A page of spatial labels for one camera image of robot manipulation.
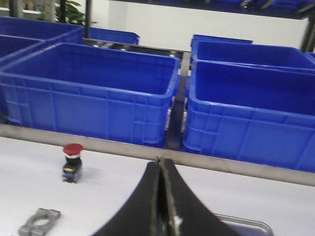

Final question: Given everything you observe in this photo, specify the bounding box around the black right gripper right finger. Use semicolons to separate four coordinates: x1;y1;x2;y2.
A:
160;159;239;236

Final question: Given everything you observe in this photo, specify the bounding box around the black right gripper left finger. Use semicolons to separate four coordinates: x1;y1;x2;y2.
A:
94;162;160;236

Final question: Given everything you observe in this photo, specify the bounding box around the silver metal tray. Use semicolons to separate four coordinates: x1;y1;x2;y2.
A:
215;214;274;236

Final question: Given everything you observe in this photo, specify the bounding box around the red emergency stop button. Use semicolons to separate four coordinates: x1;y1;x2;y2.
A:
62;143;83;183

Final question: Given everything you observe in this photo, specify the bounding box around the grey metal clamp block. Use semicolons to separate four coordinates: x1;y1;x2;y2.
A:
18;208;61;236

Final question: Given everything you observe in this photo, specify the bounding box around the blue plastic crate centre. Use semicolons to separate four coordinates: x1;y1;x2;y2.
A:
0;43;180;147

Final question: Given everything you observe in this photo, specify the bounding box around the blue plastic crate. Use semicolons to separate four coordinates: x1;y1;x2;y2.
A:
183;61;315;172
0;30;83;70
0;43;180;147

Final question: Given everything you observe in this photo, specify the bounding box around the blue plastic crate right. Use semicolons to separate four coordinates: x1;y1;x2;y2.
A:
183;61;315;172

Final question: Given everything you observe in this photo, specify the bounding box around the blue crate rear centre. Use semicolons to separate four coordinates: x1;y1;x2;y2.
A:
191;41;315;72

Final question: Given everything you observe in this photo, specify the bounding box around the blue plastic crate left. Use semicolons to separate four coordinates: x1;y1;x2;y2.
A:
0;30;83;70

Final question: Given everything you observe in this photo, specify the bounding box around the green potted plant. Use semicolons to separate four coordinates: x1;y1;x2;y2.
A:
36;0;98;25

